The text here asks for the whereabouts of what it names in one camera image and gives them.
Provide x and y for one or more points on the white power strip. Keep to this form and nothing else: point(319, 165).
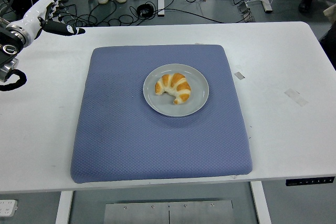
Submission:
point(8, 207)

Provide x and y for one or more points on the blue quilted mat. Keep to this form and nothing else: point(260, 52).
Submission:
point(118, 129)

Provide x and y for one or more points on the beige bag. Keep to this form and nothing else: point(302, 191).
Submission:
point(330, 14)

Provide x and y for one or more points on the small grey tape strip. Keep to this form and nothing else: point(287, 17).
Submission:
point(239, 75)

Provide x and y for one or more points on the white table leg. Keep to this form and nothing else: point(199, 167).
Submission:
point(63, 208)
point(262, 205)

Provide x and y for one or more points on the grey foot pedal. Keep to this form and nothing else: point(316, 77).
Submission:
point(246, 11)

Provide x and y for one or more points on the round grey plate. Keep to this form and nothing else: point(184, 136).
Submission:
point(199, 87)

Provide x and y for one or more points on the large translucent tape strip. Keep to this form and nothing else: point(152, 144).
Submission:
point(296, 97)

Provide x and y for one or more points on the black chair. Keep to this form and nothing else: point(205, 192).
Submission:
point(330, 48)

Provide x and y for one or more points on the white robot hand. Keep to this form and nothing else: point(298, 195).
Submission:
point(35, 14)

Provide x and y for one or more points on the black table control panel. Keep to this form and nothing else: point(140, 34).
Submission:
point(309, 181)

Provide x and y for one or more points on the orange croissant bread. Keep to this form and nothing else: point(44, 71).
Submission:
point(181, 87)

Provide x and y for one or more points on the grey metal plate with screws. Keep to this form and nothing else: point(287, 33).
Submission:
point(168, 212)

